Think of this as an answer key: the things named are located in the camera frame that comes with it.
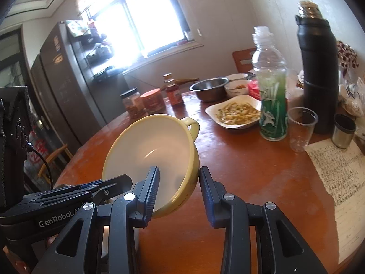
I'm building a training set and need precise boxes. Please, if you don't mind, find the yellow cup bowl with handle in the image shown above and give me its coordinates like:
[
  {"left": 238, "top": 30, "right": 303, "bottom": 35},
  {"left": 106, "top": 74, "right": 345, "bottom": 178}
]
[{"left": 102, "top": 114, "right": 200, "bottom": 218}]

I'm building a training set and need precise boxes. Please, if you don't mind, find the person's left hand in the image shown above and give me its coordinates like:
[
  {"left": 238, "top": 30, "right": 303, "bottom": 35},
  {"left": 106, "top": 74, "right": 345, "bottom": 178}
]
[{"left": 2, "top": 234, "right": 58, "bottom": 274}]

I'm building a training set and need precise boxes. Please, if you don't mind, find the yellow wooden chair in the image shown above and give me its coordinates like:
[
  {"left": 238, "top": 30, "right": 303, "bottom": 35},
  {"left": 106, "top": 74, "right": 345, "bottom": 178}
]
[{"left": 38, "top": 144, "right": 73, "bottom": 188}]

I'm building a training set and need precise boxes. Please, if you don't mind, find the clear jar of dried food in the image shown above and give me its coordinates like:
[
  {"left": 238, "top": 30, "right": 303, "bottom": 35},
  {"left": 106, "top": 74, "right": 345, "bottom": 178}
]
[{"left": 120, "top": 88, "right": 147, "bottom": 119}]

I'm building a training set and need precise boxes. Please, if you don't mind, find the red lidded jar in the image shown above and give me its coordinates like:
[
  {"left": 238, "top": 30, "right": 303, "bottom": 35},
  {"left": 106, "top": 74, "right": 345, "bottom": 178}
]
[{"left": 141, "top": 88, "right": 166, "bottom": 114}]

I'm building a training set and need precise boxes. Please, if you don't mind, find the handwritten paper sheet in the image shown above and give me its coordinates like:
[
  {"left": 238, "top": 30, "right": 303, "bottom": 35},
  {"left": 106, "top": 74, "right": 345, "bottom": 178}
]
[{"left": 306, "top": 139, "right": 365, "bottom": 263}]

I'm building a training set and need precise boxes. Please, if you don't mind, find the grey refrigerator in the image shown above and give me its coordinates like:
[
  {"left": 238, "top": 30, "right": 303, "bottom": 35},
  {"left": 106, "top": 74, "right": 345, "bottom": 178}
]
[{"left": 31, "top": 20, "right": 129, "bottom": 153}]

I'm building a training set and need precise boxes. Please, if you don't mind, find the amber sauce bottle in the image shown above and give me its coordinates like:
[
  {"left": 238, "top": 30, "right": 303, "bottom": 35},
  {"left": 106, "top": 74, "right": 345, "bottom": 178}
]
[{"left": 163, "top": 73, "right": 184, "bottom": 107}]

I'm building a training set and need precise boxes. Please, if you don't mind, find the clear plastic cup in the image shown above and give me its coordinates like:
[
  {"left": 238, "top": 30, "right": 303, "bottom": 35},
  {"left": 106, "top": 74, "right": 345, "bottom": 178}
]
[{"left": 288, "top": 106, "right": 318, "bottom": 153}]

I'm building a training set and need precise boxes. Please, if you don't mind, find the small steel thermos cap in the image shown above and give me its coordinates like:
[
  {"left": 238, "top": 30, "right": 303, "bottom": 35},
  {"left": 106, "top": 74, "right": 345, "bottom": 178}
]
[{"left": 332, "top": 113, "right": 356, "bottom": 149}]

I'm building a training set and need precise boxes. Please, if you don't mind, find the white dish with food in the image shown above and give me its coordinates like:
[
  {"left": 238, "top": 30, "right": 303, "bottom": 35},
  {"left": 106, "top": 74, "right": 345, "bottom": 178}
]
[{"left": 205, "top": 95, "right": 262, "bottom": 130}]

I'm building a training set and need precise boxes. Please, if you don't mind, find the small steel bowl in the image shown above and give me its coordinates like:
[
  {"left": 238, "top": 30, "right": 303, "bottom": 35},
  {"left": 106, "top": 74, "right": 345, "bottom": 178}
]
[{"left": 189, "top": 77, "right": 229, "bottom": 103}]

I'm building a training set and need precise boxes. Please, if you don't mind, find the red snack packet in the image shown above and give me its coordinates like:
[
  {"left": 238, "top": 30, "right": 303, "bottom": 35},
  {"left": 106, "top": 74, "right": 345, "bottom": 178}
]
[{"left": 248, "top": 80, "right": 261, "bottom": 100}]

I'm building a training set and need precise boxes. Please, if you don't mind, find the white ceramic bowl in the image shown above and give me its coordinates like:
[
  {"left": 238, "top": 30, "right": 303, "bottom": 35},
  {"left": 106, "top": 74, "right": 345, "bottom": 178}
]
[{"left": 224, "top": 79, "right": 252, "bottom": 98}]

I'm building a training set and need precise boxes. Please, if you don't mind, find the green drink bottle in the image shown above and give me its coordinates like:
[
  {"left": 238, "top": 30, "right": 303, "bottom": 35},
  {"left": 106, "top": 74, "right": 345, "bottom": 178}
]
[{"left": 252, "top": 26, "right": 288, "bottom": 141}]

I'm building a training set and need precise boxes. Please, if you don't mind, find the wooden chair back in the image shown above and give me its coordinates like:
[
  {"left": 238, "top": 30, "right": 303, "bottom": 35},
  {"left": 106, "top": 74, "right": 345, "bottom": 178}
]
[{"left": 232, "top": 48, "right": 256, "bottom": 73}]

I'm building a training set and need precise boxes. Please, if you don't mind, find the black thermos flask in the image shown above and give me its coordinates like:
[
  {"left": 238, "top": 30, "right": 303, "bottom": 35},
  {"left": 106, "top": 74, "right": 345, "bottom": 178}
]
[{"left": 295, "top": 1, "right": 339, "bottom": 134}]

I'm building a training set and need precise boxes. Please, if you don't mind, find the black cable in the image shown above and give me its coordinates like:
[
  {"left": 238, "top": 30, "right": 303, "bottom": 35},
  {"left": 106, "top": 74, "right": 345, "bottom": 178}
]
[{"left": 26, "top": 142, "right": 55, "bottom": 191}]

